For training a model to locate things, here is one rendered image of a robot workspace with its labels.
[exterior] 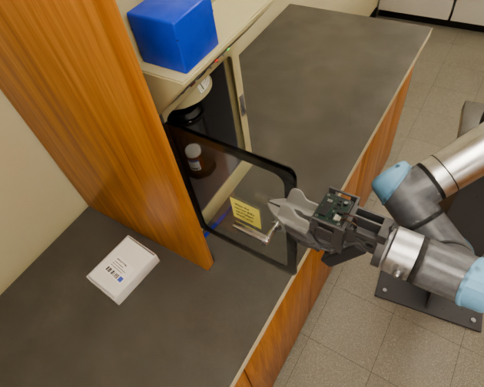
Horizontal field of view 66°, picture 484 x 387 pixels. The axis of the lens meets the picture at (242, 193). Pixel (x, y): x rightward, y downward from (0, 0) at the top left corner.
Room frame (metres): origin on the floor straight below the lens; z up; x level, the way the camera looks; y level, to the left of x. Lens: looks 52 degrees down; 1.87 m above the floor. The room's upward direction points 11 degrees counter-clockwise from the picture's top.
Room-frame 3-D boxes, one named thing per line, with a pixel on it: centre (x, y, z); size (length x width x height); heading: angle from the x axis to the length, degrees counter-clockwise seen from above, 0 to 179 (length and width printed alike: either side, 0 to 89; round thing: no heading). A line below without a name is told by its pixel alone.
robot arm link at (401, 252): (0.25, -0.22, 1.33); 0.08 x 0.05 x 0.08; 140
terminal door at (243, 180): (0.50, 0.02, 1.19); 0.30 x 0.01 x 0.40; 48
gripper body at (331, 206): (0.30, -0.16, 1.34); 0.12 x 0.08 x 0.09; 50
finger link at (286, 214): (0.36, -0.07, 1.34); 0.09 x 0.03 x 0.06; 50
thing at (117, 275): (0.53, 0.37, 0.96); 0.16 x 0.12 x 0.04; 135
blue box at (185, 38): (0.63, 0.06, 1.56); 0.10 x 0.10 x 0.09; 50
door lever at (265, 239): (0.43, -0.02, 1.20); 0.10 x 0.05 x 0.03; 48
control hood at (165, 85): (0.69, 0.00, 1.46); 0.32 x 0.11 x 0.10; 140
